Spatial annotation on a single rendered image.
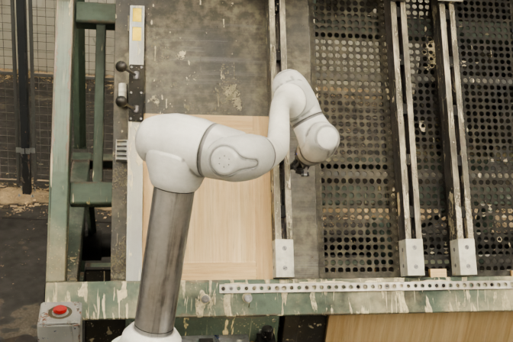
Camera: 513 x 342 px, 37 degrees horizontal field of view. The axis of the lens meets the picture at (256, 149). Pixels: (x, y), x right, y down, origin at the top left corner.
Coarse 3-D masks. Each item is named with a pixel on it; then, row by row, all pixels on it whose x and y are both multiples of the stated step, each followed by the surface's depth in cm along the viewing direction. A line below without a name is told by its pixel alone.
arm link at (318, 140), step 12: (312, 120) 227; (324, 120) 228; (300, 132) 228; (312, 132) 223; (324, 132) 222; (336, 132) 223; (300, 144) 231; (312, 144) 223; (324, 144) 222; (336, 144) 223; (312, 156) 228; (324, 156) 226
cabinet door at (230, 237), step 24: (216, 120) 267; (240, 120) 269; (264, 120) 271; (144, 168) 259; (144, 192) 258; (216, 192) 262; (240, 192) 264; (264, 192) 265; (144, 216) 256; (192, 216) 259; (216, 216) 260; (240, 216) 262; (264, 216) 263; (144, 240) 254; (192, 240) 257; (216, 240) 258; (240, 240) 260; (264, 240) 261; (192, 264) 255; (216, 264) 256; (240, 264) 258; (264, 264) 259
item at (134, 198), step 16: (128, 96) 263; (128, 128) 259; (128, 144) 258; (128, 160) 257; (128, 176) 256; (128, 192) 254; (128, 208) 253; (128, 224) 252; (128, 240) 251; (128, 256) 250; (128, 272) 249
